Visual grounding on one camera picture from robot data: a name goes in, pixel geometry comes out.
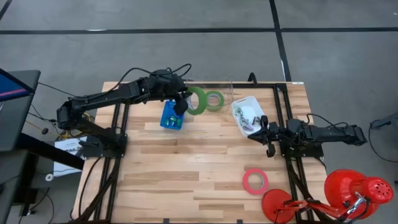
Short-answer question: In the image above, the black monitor with blue screen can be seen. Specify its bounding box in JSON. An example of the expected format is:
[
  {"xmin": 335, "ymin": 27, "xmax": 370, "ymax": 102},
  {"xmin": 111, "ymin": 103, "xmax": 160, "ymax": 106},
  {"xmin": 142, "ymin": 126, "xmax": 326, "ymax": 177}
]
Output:
[{"xmin": 0, "ymin": 67, "xmax": 42, "ymax": 103}]

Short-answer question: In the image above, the blue plastic basket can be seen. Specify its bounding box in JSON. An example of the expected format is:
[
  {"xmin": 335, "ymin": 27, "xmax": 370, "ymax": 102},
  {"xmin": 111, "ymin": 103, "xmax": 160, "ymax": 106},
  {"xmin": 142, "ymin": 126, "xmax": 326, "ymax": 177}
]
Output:
[{"xmin": 160, "ymin": 100, "xmax": 185, "ymax": 131}]

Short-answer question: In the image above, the black metal table frame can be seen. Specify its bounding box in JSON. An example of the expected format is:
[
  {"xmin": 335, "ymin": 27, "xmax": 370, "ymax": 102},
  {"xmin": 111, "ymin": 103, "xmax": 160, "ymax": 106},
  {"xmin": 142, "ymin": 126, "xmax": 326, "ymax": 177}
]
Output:
[{"xmin": 70, "ymin": 72, "xmax": 329, "ymax": 224}]

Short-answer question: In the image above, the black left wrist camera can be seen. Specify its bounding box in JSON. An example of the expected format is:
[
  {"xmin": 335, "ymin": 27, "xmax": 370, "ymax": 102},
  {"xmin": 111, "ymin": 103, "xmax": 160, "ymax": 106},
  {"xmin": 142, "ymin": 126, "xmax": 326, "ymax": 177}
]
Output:
[{"xmin": 173, "ymin": 92, "xmax": 189, "ymax": 116}]

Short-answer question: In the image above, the white paper sheet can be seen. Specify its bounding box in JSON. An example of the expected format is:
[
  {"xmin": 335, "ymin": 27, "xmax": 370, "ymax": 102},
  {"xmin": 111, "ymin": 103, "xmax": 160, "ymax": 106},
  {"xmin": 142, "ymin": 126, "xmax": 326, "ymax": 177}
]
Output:
[{"xmin": 53, "ymin": 136, "xmax": 88, "ymax": 177}]

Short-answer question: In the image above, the grey chair base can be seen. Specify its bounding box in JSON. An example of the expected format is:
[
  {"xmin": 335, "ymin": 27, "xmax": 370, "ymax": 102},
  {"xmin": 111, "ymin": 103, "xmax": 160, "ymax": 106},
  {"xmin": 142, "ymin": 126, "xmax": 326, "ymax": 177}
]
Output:
[{"xmin": 384, "ymin": 112, "xmax": 398, "ymax": 126}]

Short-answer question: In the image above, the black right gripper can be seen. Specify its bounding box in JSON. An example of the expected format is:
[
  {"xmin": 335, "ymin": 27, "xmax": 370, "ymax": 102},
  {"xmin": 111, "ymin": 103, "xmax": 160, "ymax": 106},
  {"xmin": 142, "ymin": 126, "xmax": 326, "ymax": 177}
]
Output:
[{"xmin": 248, "ymin": 114, "xmax": 295, "ymax": 147}]

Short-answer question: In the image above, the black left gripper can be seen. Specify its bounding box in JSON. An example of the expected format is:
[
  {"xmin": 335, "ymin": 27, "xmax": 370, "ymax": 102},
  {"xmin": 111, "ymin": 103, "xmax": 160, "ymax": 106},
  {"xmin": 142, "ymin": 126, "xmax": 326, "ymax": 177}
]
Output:
[{"xmin": 146, "ymin": 70, "xmax": 187, "ymax": 101}]

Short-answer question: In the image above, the small green tape roll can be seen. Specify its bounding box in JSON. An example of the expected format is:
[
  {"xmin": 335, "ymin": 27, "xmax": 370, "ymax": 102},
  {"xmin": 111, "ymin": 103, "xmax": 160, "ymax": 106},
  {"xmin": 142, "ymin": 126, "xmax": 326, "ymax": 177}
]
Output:
[{"xmin": 205, "ymin": 90, "xmax": 225, "ymax": 112}]

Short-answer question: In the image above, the white plastic bin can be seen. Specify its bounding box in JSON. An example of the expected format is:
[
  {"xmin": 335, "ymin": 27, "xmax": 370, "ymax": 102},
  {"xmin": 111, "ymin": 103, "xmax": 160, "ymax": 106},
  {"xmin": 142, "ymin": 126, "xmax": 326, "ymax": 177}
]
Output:
[{"xmin": 231, "ymin": 95, "xmax": 268, "ymax": 138}]

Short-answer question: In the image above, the clear plastic bin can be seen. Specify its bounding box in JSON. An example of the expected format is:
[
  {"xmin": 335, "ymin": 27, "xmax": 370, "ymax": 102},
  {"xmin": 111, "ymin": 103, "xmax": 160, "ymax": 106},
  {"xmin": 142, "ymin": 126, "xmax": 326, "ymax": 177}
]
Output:
[{"xmin": 185, "ymin": 76, "xmax": 234, "ymax": 112}]

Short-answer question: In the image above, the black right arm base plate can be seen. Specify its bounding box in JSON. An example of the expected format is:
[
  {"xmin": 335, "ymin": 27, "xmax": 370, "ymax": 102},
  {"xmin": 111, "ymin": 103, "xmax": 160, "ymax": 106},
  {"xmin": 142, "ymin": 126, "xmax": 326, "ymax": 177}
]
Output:
[{"xmin": 279, "ymin": 133, "xmax": 325, "ymax": 158}]

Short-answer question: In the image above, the pink tape roll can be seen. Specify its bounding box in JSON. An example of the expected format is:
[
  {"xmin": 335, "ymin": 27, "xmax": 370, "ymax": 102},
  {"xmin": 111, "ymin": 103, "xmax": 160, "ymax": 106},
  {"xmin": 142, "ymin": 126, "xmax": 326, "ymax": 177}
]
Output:
[{"xmin": 242, "ymin": 167, "xmax": 269, "ymax": 196}]

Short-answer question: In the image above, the large green tape roll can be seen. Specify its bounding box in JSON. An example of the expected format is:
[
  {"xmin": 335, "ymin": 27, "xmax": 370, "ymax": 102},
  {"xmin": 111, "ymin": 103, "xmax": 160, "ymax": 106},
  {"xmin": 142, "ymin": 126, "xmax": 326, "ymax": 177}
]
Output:
[{"xmin": 185, "ymin": 86, "xmax": 208, "ymax": 116}]

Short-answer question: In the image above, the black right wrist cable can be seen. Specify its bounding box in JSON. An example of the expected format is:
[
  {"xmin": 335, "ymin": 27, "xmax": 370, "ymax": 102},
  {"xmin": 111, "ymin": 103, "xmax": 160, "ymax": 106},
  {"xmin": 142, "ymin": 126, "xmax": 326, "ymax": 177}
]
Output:
[{"xmin": 306, "ymin": 113, "xmax": 346, "ymax": 129}]

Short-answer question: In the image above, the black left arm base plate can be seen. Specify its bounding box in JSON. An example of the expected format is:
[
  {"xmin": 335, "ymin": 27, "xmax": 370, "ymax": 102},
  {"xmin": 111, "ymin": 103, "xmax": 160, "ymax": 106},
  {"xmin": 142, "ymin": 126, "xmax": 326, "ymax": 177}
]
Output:
[{"xmin": 79, "ymin": 133, "xmax": 127, "ymax": 159}]

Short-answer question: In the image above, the red desk lamp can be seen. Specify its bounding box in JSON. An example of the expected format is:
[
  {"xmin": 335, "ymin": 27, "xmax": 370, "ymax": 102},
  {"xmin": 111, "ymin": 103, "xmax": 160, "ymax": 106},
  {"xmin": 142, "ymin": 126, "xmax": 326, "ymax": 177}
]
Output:
[{"xmin": 261, "ymin": 169, "xmax": 395, "ymax": 224}]

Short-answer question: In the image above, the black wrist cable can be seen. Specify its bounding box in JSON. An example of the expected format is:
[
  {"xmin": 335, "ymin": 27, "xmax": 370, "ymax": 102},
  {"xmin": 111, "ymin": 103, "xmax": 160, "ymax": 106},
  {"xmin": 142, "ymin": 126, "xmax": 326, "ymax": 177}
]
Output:
[
  {"xmin": 116, "ymin": 63, "xmax": 193, "ymax": 91},
  {"xmin": 306, "ymin": 113, "xmax": 346, "ymax": 129}
]

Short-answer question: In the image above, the yellow cable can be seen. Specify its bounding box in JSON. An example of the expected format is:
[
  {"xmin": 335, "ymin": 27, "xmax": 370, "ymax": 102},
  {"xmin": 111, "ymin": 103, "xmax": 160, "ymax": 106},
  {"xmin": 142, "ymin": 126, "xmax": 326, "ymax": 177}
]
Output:
[{"xmin": 61, "ymin": 112, "xmax": 93, "ymax": 140}]

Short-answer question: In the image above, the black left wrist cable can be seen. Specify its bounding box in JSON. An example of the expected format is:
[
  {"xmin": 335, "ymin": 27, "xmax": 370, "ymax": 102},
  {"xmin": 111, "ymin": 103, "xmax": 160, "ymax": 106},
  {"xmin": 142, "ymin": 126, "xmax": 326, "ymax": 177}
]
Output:
[{"xmin": 116, "ymin": 63, "xmax": 193, "ymax": 91}]

